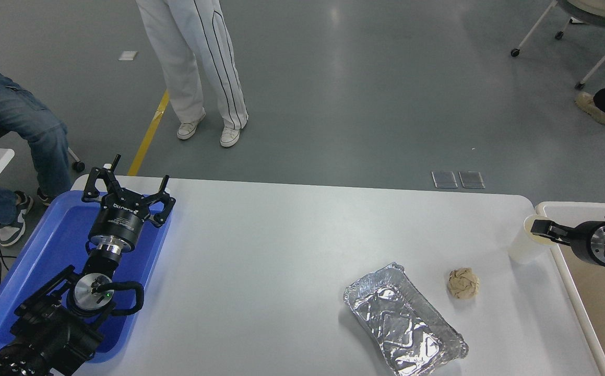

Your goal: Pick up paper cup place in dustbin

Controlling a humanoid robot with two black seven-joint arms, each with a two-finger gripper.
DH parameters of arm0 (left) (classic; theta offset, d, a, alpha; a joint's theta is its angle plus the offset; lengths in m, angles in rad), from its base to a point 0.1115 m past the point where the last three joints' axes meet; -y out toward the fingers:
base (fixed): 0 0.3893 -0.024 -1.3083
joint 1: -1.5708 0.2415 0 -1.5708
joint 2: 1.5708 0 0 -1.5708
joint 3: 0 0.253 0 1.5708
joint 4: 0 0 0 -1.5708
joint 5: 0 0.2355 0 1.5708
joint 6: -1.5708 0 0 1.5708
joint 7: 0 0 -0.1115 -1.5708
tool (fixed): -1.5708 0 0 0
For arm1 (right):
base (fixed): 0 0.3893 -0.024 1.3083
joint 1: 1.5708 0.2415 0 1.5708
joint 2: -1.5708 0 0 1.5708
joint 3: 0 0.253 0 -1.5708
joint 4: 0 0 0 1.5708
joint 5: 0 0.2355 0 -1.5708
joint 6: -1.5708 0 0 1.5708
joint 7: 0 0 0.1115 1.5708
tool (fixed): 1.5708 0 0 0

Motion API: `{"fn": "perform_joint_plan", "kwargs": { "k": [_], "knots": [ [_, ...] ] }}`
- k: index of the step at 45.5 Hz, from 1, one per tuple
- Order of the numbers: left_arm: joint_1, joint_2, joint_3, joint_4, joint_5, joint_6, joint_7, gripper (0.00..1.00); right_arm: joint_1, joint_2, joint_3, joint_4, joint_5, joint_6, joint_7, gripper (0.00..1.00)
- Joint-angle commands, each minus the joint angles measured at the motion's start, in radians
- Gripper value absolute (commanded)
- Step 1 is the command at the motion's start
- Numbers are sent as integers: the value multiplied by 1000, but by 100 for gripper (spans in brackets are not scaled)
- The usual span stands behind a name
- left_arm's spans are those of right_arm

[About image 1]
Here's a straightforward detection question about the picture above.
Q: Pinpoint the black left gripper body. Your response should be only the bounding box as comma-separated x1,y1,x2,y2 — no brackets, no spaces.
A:
88,190,152,252

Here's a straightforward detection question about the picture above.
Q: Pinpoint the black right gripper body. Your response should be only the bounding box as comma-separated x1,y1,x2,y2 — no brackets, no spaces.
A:
568,221,604,265

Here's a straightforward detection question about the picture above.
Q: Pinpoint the white paper cup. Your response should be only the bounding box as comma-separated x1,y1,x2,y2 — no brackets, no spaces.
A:
507,214,557,265

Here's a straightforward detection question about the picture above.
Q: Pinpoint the dark office chair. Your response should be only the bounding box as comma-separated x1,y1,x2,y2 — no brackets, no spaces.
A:
0,125,86,174

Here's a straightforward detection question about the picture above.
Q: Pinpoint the blue plastic tray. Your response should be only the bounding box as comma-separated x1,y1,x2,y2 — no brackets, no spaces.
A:
0,190,172,363

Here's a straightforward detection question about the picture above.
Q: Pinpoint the large pale bin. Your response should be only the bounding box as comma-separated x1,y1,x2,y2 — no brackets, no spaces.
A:
535,201,605,376

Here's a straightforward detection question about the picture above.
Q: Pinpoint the clear floor plate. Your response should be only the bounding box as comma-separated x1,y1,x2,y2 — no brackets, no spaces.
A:
458,171,485,189
431,171,458,189

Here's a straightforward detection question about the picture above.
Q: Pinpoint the crumpled tan paper ball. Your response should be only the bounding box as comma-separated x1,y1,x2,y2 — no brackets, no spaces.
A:
447,267,480,300

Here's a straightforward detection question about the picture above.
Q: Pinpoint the seated person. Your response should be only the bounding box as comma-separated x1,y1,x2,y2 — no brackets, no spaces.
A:
0,34,73,248

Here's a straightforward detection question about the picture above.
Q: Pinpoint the standing person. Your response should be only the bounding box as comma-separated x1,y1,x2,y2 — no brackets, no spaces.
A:
135,0,249,148

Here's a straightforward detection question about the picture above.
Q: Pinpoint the silver foil tray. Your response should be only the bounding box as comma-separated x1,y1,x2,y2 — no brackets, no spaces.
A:
343,262,469,376

